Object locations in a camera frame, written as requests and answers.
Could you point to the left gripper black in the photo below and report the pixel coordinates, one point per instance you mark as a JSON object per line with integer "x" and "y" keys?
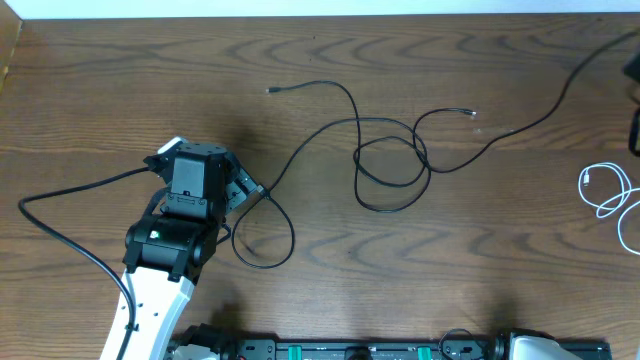
{"x": 238, "y": 187}

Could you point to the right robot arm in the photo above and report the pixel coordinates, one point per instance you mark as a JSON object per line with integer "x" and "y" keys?
{"x": 631, "y": 71}

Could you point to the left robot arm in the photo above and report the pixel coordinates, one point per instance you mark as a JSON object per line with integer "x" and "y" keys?
{"x": 168, "y": 247}

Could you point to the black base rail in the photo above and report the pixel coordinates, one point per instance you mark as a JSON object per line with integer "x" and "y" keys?
{"x": 206, "y": 342}

